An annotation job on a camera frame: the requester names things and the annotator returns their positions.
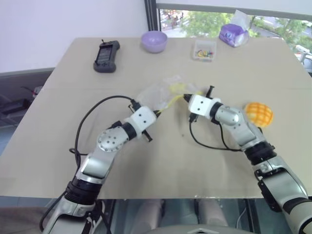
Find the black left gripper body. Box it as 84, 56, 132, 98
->
128, 101, 154, 142

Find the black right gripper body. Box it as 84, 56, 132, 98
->
189, 85, 215, 122

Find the clear plastic bag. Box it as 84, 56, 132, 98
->
135, 75, 204, 115

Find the clear box of coloured pins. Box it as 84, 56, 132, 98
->
191, 39, 217, 63

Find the purple tissue pack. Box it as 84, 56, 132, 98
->
218, 9, 252, 48

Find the purple bowl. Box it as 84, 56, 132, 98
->
140, 31, 168, 54

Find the black handheld controller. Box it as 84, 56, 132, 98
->
93, 39, 120, 73

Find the light grey rounded leg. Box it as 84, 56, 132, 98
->
197, 199, 229, 229
137, 199, 166, 231

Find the white roller blind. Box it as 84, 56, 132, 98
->
156, 0, 312, 19

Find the white device beside table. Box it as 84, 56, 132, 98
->
295, 44, 312, 73

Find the black device on floor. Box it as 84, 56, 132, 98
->
0, 94, 34, 115

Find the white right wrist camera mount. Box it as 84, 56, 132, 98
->
187, 94, 222, 120

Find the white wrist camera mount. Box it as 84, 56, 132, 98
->
124, 106, 157, 141
187, 94, 222, 120

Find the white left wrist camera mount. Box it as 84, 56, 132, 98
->
124, 106, 157, 141

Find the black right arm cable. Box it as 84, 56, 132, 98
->
189, 117, 247, 153

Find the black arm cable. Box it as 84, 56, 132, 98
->
69, 95, 137, 169
189, 117, 247, 153

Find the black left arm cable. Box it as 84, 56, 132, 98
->
69, 95, 137, 169

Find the grey window frame post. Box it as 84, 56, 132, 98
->
144, 0, 161, 32

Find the thin white cable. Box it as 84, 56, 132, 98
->
235, 207, 247, 229

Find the black red-tipped cable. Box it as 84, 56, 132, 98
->
20, 85, 44, 96

